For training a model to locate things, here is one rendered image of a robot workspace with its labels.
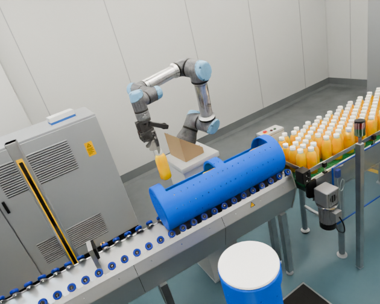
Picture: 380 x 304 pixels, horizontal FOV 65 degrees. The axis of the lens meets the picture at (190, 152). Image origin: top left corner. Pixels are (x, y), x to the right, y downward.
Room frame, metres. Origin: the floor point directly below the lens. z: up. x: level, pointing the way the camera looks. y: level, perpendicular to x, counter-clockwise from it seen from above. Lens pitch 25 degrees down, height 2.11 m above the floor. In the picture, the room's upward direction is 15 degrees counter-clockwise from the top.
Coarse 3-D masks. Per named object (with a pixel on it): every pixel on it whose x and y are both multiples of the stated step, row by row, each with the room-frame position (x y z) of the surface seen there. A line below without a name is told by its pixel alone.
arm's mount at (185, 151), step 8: (168, 136) 2.06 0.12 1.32; (168, 144) 2.10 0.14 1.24; (176, 144) 1.98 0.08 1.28; (184, 144) 1.93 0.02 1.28; (192, 144) 1.96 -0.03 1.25; (176, 152) 2.01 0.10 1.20; (184, 152) 1.92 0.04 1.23; (192, 152) 1.95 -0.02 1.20; (200, 152) 1.98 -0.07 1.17; (184, 160) 1.93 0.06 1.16
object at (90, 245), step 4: (92, 240) 1.41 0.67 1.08; (88, 244) 1.38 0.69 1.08; (92, 244) 1.38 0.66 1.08; (88, 248) 1.35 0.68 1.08; (92, 248) 1.34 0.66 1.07; (96, 248) 1.37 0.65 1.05; (92, 252) 1.32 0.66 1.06; (96, 252) 1.33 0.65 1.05; (92, 256) 1.32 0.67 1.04; (96, 256) 1.33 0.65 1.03; (96, 260) 1.32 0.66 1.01; (96, 264) 1.32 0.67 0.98; (100, 264) 1.34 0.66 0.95
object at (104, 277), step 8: (288, 176) 1.73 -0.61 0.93; (272, 184) 1.69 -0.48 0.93; (280, 184) 1.69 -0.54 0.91; (256, 192) 1.64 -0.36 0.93; (264, 192) 1.64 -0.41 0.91; (248, 200) 1.60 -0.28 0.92; (232, 208) 1.56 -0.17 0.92; (216, 216) 1.52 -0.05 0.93; (200, 224) 1.48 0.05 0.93; (184, 232) 1.45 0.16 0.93; (192, 232) 1.45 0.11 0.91; (168, 240) 1.41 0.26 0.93; (176, 240) 1.41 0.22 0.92; (152, 248) 1.38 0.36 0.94; (160, 248) 1.38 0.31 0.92; (144, 256) 1.34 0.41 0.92; (128, 264) 1.31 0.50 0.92; (112, 272) 1.28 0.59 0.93; (96, 280) 1.25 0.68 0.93; (80, 288) 1.22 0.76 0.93; (88, 288) 1.22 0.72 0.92; (64, 296) 1.20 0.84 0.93; (72, 296) 1.20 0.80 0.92
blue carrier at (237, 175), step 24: (264, 144) 1.73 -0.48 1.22; (216, 168) 1.60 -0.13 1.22; (240, 168) 1.60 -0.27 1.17; (264, 168) 1.63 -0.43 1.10; (168, 192) 1.47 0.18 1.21; (192, 192) 1.48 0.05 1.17; (216, 192) 1.50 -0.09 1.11; (240, 192) 1.60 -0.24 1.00; (168, 216) 1.39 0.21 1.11; (192, 216) 1.46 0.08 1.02
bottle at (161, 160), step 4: (156, 156) 1.55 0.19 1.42; (160, 156) 1.54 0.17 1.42; (164, 156) 1.55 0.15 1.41; (156, 160) 1.54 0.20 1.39; (160, 160) 1.53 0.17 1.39; (164, 160) 1.54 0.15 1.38; (156, 164) 1.56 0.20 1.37; (160, 164) 1.53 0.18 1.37; (164, 164) 1.54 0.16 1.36; (168, 164) 1.57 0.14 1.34; (160, 168) 1.54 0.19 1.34; (164, 168) 1.54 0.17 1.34; (168, 168) 1.55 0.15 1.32; (160, 172) 1.55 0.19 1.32; (164, 172) 1.54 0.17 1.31; (168, 172) 1.55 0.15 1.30; (160, 176) 1.56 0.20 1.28; (164, 176) 1.54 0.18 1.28; (168, 176) 1.55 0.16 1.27
